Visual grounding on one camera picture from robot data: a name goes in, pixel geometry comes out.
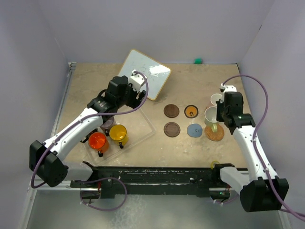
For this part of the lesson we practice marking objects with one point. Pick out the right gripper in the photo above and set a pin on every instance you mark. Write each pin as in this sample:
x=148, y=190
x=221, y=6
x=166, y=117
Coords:
x=220, y=103

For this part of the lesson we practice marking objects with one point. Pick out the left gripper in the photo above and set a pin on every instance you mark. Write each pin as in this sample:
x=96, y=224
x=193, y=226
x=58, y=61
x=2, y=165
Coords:
x=134, y=102

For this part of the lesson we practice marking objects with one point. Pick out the pale yellow cup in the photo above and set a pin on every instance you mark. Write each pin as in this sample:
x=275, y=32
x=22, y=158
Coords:
x=210, y=118

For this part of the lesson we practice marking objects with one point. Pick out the pink cup white inside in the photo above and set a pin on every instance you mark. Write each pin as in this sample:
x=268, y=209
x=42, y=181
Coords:
x=213, y=99

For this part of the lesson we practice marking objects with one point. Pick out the woven rattan coaster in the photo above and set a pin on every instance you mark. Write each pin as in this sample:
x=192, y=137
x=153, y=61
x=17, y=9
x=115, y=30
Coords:
x=219, y=134

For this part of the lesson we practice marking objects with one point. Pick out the orange black-rimmed coaster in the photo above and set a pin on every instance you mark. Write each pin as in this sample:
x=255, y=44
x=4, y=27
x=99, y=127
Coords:
x=191, y=111

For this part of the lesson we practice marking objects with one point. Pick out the blue round coaster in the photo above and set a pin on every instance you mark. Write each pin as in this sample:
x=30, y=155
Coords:
x=194, y=130

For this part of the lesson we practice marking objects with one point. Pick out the purple cup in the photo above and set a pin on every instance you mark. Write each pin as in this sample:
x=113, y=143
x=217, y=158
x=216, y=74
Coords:
x=106, y=126

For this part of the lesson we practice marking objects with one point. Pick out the dark brown wooden coaster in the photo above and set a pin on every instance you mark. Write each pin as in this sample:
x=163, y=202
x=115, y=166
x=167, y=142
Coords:
x=171, y=110

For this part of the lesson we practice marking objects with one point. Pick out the white cup black handle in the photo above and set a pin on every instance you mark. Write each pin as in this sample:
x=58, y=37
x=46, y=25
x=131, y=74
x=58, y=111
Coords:
x=85, y=139

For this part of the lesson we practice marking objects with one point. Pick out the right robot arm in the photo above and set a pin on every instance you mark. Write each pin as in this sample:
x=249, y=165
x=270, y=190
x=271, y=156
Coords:
x=261, y=189

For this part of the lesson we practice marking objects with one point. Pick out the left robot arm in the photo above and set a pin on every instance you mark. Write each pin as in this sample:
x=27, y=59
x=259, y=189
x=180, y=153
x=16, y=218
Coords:
x=46, y=159

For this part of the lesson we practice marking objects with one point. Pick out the yellow transparent cup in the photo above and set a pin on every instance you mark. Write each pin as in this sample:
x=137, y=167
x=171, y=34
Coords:
x=118, y=134

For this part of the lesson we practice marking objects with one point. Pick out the dark brown ringed coaster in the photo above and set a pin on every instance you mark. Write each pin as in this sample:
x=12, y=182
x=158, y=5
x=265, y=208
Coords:
x=171, y=129

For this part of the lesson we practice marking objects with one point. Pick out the orange transparent cup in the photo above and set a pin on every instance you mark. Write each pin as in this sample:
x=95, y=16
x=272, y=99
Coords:
x=98, y=142

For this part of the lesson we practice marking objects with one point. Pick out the clear plastic tray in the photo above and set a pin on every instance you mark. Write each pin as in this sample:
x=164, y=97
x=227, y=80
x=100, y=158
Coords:
x=139, y=128

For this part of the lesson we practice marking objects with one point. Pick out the small whiteboard on stand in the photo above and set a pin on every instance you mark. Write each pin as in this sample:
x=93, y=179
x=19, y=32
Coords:
x=156, y=73

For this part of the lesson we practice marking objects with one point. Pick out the yellow tape roll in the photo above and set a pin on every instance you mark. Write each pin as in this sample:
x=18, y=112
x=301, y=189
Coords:
x=213, y=164

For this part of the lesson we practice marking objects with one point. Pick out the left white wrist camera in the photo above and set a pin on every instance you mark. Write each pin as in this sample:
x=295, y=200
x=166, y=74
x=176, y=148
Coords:
x=136, y=80

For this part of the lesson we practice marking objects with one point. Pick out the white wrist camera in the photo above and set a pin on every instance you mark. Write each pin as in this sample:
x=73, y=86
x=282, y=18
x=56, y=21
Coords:
x=136, y=80
x=227, y=88

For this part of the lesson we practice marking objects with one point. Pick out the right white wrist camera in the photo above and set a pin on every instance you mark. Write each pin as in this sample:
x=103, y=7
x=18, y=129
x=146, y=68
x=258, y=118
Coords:
x=227, y=88

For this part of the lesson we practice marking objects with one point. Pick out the green object at wall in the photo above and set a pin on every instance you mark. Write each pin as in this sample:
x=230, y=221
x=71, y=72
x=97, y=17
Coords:
x=198, y=61

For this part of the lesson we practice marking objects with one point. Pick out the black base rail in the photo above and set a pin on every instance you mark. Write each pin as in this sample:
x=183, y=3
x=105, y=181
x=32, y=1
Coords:
x=195, y=181

